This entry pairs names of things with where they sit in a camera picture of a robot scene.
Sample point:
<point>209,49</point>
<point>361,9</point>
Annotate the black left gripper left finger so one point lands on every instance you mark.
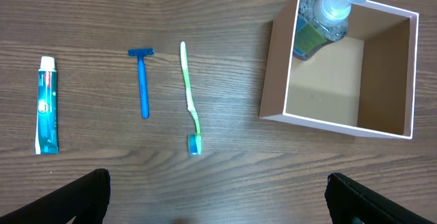
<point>84,200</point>

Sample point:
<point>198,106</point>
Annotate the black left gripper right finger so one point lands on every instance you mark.
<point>350,202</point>

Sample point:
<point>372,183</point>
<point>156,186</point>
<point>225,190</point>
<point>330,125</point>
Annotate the teal toothpaste tube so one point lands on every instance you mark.
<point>46,139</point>

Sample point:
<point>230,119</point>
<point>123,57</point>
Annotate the green white toothbrush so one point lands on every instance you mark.
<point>195,145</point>

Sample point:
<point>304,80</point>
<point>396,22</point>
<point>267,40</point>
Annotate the blue disposable razor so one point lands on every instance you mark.
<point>140,54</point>

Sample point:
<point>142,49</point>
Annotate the clear soap pump bottle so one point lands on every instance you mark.
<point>320,22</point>

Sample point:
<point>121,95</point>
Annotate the white cardboard box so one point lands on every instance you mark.
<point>362,85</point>

